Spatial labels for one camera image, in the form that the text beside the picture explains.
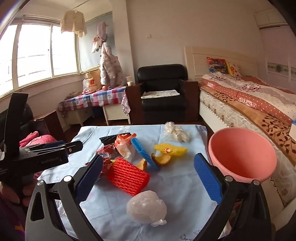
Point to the blue foam fruit net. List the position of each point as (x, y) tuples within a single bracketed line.
[(142, 150)]

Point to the black foam fruit net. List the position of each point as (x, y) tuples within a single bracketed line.
[(111, 139)]

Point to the white drawer unit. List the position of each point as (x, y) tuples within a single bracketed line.
[(79, 115)]

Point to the yellow foam fruit net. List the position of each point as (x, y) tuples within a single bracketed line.
[(168, 148)]

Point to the red snack wrapper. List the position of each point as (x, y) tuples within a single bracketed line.
[(105, 153)]

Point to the black leather armchair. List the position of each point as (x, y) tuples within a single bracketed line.
[(161, 76)]

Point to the colourful printed pillow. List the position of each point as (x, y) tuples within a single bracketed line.
[(217, 65)]

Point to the white and orange plastic bag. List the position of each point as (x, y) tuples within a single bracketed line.
[(123, 146)]

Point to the large orange peel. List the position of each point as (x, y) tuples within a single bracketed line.
[(161, 159)]

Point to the white cabinet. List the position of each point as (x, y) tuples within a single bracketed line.
[(116, 113)]

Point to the checkered cloth side table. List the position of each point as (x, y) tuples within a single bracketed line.
[(97, 97)]

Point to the small pink and white garment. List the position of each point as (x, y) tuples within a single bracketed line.
[(96, 45)]

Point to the dark wooden side cabinet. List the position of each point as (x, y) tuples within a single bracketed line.
[(133, 102), (192, 99)]

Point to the yellow floral pillow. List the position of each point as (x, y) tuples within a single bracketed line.
[(234, 69)]

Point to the light blue floral tablecloth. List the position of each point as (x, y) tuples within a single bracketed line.
[(175, 185)]

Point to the person's left hand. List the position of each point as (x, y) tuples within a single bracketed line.
[(29, 191)]

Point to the window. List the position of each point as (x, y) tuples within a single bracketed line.
[(34, 53)]

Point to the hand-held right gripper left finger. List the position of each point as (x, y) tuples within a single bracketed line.
[(90, 179)]

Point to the white plastic bag ball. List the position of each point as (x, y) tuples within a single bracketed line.
[(145, 207)]

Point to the blue tissue box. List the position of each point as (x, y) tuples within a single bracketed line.
[(293, 126)]

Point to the white floral seat cushion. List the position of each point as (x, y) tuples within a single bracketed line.
[(160, 93)]

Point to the red dotted cushion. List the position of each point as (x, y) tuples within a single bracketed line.
[(39, 139)]

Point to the pink hat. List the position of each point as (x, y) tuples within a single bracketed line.
[(101, 31)]

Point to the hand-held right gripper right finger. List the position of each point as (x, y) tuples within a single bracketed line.
[(208, 178)]

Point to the bed with patterned bedding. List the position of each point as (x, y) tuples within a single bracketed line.
[(270, 125)]

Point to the small orange peel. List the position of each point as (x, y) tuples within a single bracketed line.
[(142, 165)]

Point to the brown wooden box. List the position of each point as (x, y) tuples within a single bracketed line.
[(52, 122)]

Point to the brown paper bag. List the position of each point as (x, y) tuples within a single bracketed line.
[(94, 75)]

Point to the white bed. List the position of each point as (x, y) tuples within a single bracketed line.
[(231, 109)]

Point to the white sliding wardrobe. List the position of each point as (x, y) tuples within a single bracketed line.
[(277, 46)]

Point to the red foam fruit net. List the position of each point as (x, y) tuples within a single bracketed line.
[(127, 176)]

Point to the cream knitted sweater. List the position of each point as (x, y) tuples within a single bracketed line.
[(72, 23)]

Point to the pink plastic bin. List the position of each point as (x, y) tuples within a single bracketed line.
[(240, 153)]

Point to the clear plastic wrap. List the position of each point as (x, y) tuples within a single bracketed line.
[(177, 133)]

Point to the plastic drink cup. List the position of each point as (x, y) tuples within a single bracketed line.
[(129, 80)]

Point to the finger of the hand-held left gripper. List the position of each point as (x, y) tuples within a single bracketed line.
[(69, 147), (54, 144)]

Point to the pink floral quilt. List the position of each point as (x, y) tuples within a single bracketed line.
[(261, 92)]

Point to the blue window blind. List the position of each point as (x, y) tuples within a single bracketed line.
[(92, 30)]

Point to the white headboard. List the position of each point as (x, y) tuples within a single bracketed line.
[(196, 62)]

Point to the floral padded coat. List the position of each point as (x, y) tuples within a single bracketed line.
[(111, 67)]

